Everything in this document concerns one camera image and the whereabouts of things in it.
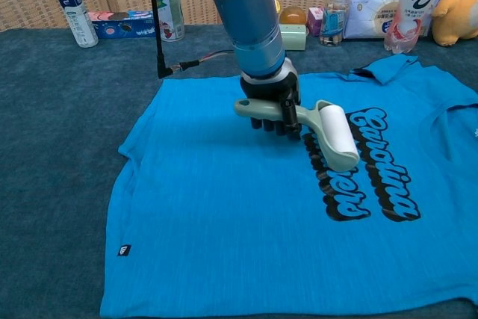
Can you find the small pink purple box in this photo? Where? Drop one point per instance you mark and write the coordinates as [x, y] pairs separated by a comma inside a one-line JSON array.
[[315, 22]]

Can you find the pale green rectangular box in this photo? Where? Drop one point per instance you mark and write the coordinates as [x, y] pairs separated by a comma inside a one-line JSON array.
[[295, 37]]

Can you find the dark teal table carpet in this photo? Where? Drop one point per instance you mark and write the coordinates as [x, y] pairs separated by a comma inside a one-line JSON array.
[[56, 184]]

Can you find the drink bottle with pink label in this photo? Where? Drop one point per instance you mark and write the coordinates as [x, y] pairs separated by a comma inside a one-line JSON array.
[[411, 9]]

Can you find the blue pink cookie box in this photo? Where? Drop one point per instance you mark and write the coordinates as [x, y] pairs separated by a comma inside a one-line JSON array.
[[123, 25]]

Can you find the white blue tissue pack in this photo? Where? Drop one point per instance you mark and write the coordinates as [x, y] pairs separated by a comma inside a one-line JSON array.
[[373, 9]]

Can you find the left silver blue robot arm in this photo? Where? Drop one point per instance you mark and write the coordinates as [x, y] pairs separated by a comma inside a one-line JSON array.
[[250, 16]]

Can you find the green can with white lid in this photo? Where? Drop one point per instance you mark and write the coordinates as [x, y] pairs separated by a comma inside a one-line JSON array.
[[172, 12]]

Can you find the white bottle with blue cap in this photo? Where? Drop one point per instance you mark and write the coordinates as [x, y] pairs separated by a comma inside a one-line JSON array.
[[74, 12]]

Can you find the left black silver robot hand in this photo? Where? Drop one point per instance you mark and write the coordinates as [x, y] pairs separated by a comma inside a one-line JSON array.
[[261, 89]]

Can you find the orange plush toy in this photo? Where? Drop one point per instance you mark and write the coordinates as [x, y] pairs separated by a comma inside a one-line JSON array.
[[457, 9]]

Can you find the clear jar with snacks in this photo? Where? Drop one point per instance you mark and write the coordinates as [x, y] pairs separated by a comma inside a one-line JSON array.
[[334, 20]]

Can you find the blue printed t-shirt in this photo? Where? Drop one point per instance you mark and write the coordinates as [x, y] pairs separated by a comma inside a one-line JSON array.
[[209, 203]]

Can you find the pale green lint roller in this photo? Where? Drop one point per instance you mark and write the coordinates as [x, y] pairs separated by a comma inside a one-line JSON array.
[[338, 136]]

